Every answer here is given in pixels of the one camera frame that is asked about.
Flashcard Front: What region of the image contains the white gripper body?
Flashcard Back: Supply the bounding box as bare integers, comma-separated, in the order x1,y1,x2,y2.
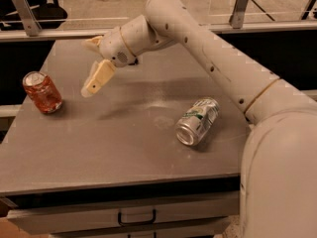
99,27,136,67

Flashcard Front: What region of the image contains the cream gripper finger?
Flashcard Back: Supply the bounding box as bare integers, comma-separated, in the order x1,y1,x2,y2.
81,36,103,54
81,59,116,97

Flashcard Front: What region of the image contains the red coke can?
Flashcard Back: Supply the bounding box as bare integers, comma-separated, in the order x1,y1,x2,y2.
23,71,62,114

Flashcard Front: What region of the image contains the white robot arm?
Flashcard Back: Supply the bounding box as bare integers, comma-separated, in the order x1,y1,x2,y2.
82,0,317,238

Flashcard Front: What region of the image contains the dark blue rxbar wrapper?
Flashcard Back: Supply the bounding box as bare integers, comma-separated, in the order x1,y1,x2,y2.
129,59,139,65

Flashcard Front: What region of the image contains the silver green soda can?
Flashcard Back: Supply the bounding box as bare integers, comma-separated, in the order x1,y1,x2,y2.
175,97,220,146

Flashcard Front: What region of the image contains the black office chair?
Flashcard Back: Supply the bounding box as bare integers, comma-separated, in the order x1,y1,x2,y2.
0,0,67,31

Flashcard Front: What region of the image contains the grey top drawer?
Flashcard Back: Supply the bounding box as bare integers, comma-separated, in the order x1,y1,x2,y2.
8,191,239,238

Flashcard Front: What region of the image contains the grey drawer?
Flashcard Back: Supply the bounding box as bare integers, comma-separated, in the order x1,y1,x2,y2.
50,217,229,238
8,191,239,238

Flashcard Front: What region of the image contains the grey lower drawer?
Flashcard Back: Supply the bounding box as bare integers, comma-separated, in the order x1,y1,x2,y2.
50,217,229,238

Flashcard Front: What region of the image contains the left metal railing bracket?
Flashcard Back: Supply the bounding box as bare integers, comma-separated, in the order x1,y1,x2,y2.
12,0,42,37

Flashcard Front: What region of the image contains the metal railing bracket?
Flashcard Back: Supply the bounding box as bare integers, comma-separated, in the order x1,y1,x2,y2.
229,0,249,29
12,0,42,37

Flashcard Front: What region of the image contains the right metal railing bracket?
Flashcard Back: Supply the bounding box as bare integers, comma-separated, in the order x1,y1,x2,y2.
229,0,249,29

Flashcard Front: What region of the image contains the black drawer handle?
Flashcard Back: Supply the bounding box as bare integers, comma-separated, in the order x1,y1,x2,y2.
117,209,157,227

